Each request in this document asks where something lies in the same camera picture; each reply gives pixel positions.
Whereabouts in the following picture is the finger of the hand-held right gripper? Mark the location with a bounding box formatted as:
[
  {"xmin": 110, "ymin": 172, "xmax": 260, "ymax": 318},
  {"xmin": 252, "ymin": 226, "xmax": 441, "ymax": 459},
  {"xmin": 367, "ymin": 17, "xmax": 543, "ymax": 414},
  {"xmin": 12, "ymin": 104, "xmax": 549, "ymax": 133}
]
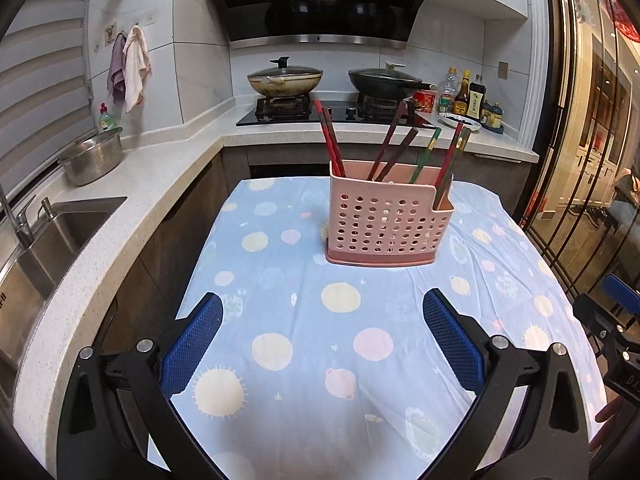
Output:
[
  {"xmin": 572, "ymin": 292, "xmax": 633, "ymax": 357},
  {"xmin": 601, "ymin": 274, "xmax": 640, "ymax": 317}
]

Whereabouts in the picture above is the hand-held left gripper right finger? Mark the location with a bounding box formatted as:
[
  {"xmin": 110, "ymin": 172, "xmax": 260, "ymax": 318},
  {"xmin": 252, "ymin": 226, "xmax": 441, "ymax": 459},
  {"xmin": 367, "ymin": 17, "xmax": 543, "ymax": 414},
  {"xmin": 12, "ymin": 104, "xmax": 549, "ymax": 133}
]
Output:
[{"xmin": 422, "ymin": 288, "xmax": 595, "ymax": 480}]

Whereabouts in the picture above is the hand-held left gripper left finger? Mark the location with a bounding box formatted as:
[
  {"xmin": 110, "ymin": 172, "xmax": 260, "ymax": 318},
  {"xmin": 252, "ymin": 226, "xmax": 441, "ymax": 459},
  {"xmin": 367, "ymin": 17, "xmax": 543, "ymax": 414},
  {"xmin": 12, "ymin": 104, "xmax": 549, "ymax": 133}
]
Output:
[{"xmin": 56, "ymin": 291, "xmax": 224, "ymax": 480}]

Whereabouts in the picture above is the pink perforated utensil holder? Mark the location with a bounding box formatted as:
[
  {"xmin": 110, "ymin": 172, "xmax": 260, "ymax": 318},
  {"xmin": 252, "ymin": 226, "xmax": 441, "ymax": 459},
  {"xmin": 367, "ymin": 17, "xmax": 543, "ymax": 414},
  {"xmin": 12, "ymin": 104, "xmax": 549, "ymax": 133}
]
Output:
[{"xmin": 325, "ymin": 159, "xmax": 455, "ymax": 266}]

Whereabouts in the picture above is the green chopstick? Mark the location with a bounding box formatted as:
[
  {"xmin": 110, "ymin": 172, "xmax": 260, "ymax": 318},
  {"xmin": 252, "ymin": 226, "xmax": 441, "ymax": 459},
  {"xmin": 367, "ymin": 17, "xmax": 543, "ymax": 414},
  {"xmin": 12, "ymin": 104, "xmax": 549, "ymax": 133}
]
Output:
[{"xmin": 407, "ymin": 127, "xmax": 443, "ymax": 185}]

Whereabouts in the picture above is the dark red chopstick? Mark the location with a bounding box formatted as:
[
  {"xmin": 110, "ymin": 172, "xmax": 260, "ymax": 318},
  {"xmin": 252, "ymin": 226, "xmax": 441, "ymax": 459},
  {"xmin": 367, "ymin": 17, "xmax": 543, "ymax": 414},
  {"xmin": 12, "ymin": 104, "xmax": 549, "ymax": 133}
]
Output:
[
  {"xmin": 366, "ymin": 101, "xmax": 410, "ymax": 182},
  {"xmin": 375, "ymin": 126, "xmax": 420, "ymax": 183}
]

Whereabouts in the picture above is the person's right hand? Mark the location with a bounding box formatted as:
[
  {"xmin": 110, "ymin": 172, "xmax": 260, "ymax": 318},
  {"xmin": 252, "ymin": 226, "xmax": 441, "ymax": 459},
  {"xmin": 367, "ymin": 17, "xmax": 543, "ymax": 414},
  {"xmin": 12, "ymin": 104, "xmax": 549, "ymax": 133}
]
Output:
[{"xmin": 589, "ymin": 400, "xmax": 622, "ymax": 456}]

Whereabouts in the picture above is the blue planet print tablecloth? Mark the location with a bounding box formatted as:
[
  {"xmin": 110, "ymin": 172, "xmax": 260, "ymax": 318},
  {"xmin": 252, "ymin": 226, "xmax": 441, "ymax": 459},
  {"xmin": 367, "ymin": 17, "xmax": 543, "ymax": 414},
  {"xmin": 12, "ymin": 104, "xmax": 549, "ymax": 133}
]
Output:
[{"xmin": 150, "ymin": 175, "xmax": 608, "ymax": 480}]

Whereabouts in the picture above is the stainless steel sink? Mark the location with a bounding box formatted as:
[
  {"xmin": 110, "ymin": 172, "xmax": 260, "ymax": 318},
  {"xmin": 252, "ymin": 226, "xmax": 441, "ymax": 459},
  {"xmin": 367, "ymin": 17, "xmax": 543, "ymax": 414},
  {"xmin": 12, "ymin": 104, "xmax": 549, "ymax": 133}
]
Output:
[{"xmin": 0, "ymin": 196, "xmax": 128, "ymax": 376}]

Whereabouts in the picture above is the black framed glass door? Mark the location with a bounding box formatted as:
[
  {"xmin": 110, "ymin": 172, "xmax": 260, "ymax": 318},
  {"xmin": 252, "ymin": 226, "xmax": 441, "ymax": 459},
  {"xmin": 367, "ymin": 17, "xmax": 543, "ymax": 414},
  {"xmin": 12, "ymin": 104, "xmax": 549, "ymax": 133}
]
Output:
[{"xmin": 520, "ymin": 0, "xmax": 640, "ymax": 311}]

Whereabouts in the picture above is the stainless steel pot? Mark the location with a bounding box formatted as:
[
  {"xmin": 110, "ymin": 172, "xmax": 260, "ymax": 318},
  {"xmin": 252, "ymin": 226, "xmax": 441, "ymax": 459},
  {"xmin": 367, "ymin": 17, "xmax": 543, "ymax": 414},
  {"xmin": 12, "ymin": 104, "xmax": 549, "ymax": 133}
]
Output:
[{"xmin": 58, "ymin": 127, "xmax": 124, "ymax": 187}]

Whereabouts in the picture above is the chrome faucet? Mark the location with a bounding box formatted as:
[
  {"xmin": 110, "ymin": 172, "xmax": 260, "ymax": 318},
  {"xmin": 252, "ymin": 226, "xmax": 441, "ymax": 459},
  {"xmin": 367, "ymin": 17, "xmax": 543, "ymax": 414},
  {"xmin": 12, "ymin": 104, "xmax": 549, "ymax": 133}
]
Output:
[{"xmin": 0, "ymin": 180, "xmax": 38, "ymax": 252}]

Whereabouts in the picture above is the small seasoning jars tray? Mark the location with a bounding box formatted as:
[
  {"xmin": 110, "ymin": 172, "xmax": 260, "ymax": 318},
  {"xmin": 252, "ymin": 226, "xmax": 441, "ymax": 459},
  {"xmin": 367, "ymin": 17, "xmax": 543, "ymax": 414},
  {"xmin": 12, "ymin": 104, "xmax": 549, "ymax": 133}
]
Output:
[{"xmin": 482, "ymin": 101, "xmax": 505, "ymax": 134}]

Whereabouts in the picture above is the white plate with dark food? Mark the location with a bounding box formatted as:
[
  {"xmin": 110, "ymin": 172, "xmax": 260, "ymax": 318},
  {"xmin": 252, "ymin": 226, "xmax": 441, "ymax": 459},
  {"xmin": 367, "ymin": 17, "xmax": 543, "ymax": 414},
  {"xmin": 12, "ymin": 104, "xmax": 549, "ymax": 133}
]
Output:
[{"xmin": 437, "ymin": 112, "xmax": 483, "ymax": 132}]

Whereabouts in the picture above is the green dish soap bottle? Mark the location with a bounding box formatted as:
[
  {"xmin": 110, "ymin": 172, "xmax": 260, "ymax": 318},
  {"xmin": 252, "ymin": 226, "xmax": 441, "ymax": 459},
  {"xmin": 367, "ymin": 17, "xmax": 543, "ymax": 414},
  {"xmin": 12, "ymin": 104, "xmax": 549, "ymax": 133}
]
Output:
[{"xmin": 97, "ymin": 103, "xmax": 121, "ymax": 133}]

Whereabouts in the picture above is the dark vinegar bottle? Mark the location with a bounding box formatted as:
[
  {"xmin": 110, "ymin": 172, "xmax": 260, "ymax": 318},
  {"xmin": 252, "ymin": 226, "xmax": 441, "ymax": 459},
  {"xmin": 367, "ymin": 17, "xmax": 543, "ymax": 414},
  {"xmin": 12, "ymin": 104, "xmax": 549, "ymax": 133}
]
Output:
[{"xmin": 467, "ymin": 75, "xmax": 487, "ymax": 120}]

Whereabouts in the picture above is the red sauce jar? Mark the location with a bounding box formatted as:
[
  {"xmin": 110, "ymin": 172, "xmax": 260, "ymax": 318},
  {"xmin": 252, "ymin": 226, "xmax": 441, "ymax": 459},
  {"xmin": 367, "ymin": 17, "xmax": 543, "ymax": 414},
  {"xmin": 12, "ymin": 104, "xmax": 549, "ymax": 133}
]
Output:
[{"xmin": 413, "ymin": 87, "xmax": 439, "ymax": 112}]

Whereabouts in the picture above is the yellow cap sauce bottle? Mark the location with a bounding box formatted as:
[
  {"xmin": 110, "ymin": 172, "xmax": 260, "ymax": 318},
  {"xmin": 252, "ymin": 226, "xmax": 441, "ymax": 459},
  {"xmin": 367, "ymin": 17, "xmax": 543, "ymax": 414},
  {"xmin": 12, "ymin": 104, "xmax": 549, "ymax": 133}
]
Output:
[{"xmin": 453, "ymin": 70, "xmax": 472, "ymax": 116}]

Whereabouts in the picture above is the clear oil bottle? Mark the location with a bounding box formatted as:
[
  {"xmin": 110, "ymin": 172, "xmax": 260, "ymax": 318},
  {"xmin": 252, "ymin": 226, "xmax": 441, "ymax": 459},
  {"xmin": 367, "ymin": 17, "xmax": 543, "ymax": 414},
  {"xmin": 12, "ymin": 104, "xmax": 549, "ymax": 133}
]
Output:
[{"xmin": 439, "ymin": 67, "xmax": 460, "ymax": 113}]

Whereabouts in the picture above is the black glass gas stove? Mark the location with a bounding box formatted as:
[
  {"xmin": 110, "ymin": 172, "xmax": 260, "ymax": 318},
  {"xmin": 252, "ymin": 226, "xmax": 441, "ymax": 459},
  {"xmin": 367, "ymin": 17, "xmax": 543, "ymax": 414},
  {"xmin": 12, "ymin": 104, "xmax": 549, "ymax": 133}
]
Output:
[{"xmin": 236, "ymin": 97, "xmax": 436, "ymax": 128}]

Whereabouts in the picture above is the black wok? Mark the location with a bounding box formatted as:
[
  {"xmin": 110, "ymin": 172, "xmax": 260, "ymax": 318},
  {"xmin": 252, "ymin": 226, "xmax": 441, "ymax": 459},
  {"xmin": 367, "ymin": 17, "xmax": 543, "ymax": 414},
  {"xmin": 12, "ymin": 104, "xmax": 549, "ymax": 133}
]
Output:
[{"xmin": 348, "ymin": 62, "xmax": 438, "ymax": 102}]

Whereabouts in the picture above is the large red paper cutout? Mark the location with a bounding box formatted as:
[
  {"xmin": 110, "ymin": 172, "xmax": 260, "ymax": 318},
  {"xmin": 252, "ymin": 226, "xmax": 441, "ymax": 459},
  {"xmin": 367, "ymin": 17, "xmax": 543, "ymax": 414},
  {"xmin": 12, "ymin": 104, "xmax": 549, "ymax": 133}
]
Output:
[{"xmin": 602, "ymin": 0, "xmax": 640, "ymax": 44}]

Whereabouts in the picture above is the purple hanging towel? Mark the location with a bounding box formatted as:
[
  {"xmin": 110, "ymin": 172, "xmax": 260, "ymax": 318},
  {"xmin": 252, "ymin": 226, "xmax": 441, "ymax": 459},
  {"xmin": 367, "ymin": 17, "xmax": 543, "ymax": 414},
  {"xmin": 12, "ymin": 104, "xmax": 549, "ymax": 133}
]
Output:
[{"xmin": 107, "ymin": 32, "xmax": 128, "ymax": 106}]

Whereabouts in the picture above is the white hanging towel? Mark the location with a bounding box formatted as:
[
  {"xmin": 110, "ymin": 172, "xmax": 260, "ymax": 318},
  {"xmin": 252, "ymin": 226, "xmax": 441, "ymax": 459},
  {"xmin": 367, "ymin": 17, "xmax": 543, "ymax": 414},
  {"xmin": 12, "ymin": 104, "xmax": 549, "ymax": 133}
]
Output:
[{"xmin": 122, "ymin": 25, "xmax": 152, "ymax": 113}]

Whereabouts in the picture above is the glass wok lid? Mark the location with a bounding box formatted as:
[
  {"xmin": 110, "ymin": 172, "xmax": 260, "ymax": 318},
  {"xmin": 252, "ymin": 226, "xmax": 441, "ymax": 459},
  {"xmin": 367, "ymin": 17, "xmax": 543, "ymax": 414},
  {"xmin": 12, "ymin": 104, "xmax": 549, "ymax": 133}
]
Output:
[{"xmin": 248, "ymin": 56, "xmax": 323, "ymax": 84}]

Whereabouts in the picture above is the white window blind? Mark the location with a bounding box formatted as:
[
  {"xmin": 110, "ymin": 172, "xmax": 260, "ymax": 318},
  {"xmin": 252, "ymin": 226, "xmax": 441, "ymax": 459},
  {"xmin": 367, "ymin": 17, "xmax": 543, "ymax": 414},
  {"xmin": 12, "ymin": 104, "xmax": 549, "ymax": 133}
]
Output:
[{"xmin": 0, "ymin": 0, "xmax": 94, "ymax": 196}]

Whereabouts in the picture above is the black range hood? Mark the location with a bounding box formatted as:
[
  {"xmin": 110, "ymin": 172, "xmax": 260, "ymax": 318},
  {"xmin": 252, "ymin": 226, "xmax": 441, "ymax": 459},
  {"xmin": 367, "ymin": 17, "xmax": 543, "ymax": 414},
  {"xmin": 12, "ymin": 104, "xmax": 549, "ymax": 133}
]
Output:
[{"xmin": 202, "ymin": 0, "xmax": 435, "ymax": 52}]

